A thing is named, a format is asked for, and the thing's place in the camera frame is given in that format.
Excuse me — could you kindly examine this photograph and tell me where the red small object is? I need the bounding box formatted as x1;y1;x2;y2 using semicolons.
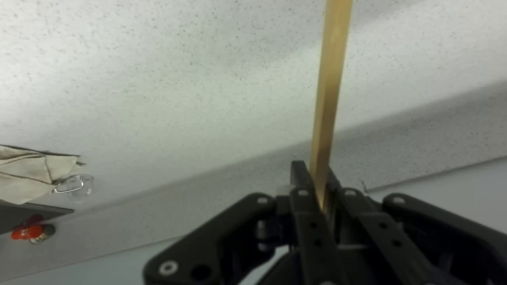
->
9;215;55;243

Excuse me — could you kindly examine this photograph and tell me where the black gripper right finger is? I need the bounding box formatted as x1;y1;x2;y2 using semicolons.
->
326;172;438;285

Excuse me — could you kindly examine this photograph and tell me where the clear plastic wrapper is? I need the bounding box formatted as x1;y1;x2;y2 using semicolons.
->
52;174;93;197

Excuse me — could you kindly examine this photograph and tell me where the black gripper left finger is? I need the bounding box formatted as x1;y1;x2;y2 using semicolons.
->
289;159;338;285

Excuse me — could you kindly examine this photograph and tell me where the beige cloth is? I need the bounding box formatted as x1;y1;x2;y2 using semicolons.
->
0;144;82;204

